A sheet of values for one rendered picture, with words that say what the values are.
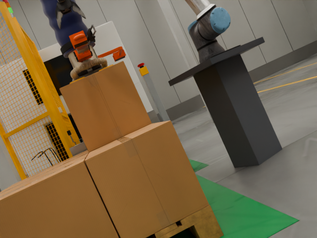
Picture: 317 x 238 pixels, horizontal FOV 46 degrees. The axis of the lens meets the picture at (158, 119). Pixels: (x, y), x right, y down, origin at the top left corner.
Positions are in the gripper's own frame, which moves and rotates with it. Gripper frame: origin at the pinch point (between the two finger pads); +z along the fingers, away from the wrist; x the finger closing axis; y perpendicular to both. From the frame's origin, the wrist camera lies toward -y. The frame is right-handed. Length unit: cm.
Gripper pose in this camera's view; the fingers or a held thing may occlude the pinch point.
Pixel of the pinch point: (72, 23)
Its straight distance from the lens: 214.1
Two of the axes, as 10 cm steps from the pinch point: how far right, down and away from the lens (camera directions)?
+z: 4.2, 9.1, 0.3
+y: -1.4, 0.3, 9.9
